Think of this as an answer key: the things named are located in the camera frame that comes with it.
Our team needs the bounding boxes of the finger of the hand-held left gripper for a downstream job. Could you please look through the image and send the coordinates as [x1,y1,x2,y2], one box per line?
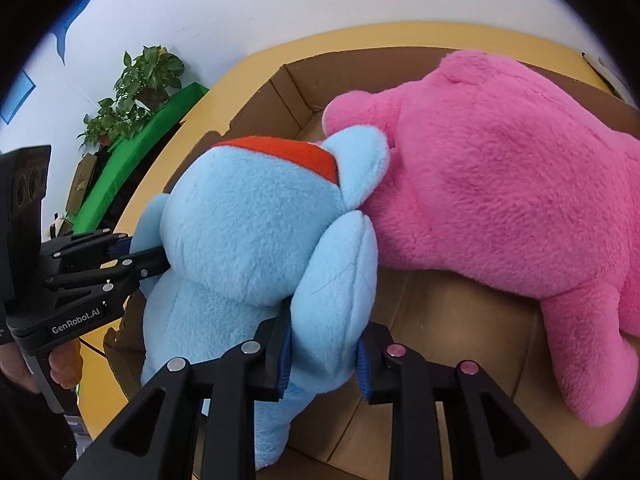
[42,229,132,262]
[46,247,171,293]

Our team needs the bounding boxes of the person's left hand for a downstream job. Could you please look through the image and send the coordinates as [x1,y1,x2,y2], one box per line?
[49,338,83,391]

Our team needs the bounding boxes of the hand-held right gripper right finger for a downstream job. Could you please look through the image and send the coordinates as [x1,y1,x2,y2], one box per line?
[356,324,576,480]

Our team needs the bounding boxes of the light blue plush toy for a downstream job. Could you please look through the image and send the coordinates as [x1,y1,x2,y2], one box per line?
[131,125,391,471]

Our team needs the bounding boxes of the pink plush toy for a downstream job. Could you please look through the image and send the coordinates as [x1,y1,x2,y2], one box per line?
[322,50,640,428]

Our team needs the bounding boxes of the large potted green plant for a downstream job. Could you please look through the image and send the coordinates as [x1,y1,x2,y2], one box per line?
[112,45,186,111]

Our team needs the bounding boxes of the brown cardboard piece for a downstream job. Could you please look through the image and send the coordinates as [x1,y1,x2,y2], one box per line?
[65,152,98,216]

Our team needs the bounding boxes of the small potted green plant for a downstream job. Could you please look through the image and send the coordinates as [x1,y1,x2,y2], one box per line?
[77,97,143,148]

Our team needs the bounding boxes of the brown cardboard box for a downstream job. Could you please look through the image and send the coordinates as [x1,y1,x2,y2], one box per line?
[102,47,640,480]

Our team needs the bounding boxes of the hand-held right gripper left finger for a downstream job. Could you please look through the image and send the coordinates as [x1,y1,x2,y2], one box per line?
[65,304,293,480]

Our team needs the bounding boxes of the blue wall decal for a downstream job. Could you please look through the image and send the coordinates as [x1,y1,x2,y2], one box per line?
[0,0,101,126]

